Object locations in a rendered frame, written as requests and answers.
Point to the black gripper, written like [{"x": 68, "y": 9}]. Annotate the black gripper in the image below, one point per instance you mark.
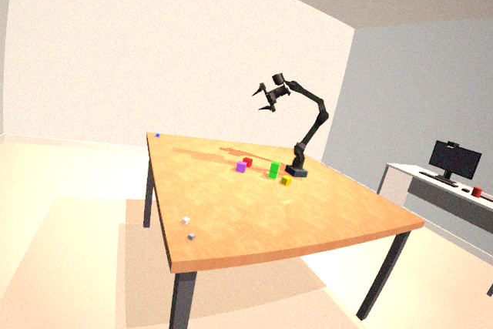
[{"x": 263, "y": 87}]

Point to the purple rectangular block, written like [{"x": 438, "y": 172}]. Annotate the purple rectangular block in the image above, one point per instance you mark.
[{"x": 241, "y": 167}]

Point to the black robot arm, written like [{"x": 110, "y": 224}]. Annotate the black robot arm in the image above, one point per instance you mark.
[{"x": 323, "y": 116}]

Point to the green block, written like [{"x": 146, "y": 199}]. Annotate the green block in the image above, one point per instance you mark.
[
  {"x": 275, "y": 166},
  {"x": 273, "y": 175}
]

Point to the red block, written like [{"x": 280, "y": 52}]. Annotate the red block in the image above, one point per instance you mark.
[{"x": 248, "y": 161}]

